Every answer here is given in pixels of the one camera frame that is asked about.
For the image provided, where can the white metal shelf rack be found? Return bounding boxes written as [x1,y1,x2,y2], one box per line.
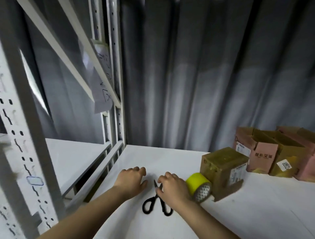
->
[0,0,127,239]

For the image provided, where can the person's left forearm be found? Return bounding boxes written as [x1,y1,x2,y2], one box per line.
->
[36,186,130,239]

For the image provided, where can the brown box with white label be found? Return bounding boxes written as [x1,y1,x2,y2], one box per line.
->
[199,146,250,203]

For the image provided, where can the person's right hand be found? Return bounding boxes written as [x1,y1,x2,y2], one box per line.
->
[155,171,194,212]

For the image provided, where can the yellow tape roll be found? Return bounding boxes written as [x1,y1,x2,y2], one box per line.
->
[185,172,213,204]

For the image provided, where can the brown box with 7020 sticker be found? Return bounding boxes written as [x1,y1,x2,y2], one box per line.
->
[263,130,309,179]

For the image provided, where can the pink lettered cardboard box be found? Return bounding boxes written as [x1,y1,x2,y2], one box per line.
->
[277,125,315,183]
[233,126,280,175]

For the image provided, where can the person's right forearm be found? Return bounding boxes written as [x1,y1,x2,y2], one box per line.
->
[176,199,243,239]

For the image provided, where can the person's left hand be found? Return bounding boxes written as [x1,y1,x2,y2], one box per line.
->
[113,166,149,202]

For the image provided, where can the black scissors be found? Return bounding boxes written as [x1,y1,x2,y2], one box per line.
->
[142,179,174,217]

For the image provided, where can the blue rack label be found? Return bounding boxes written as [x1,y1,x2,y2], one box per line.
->
[27,176,44,187]

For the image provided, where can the handwritten paper sheet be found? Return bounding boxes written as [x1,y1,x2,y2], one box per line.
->
[93,69,115,114]
[91,39,115,90]

